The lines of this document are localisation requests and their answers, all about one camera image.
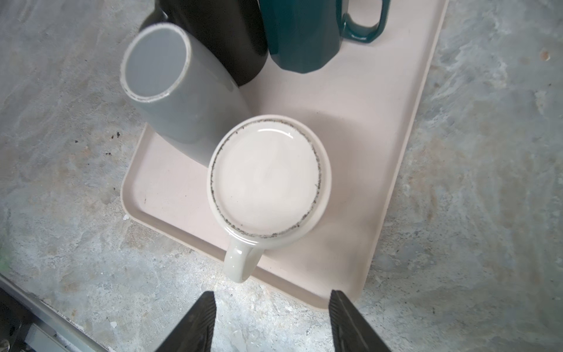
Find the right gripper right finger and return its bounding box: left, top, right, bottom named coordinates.
left=328, top=290, right=391, bottom=352

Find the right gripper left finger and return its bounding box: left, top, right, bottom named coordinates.
left=155, top=291, right=216, bottom=352

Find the white mug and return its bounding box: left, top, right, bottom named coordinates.
left=207, top=114, right=332, bottom=283

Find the grey mug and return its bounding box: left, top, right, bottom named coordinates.
left=120, top=23, right=252, bottom=166

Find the dark green faceted mug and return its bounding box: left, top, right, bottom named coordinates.
left=259, top=0, right=391, bottom=74

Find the black mug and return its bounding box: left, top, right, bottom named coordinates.
left=140, top=0, right=268, bottom=86

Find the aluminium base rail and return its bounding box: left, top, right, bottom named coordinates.
left=1, top=276, right=108, bottom=351

